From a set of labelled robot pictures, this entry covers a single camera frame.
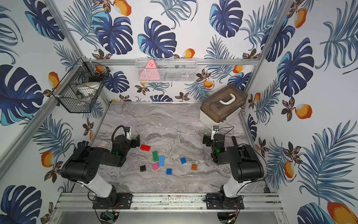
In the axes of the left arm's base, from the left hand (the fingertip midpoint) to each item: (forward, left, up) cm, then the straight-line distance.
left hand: (131, 133), depth 95 cm
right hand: (+4, -56, -1) cm, 56 cm away
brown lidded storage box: (+16, -60, +15) cm, 64 cm away
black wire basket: (+30, +36, +26) cm, 54 cm away
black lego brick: (-21, -12, -6) cm, 25 cm away
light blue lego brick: (-16, -23, -5) cm, 28 cm away
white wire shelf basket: (+40, -17, +24) cm, 49 cm away
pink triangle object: (+28, -11, +28) cm, 42 cm away
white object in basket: (+10, +21, +28) cm, 36 cm away
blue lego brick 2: (-15, -36, -5) cm, 39 cm away
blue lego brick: (-22, -28, -5) cm, 36 cm away
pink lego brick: (-19, -19, -5) cm, 28 cm away
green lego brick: (-13, -18, -6) cm, 23 cm away
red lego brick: (-8, -11, -4) cm, 14 cm away
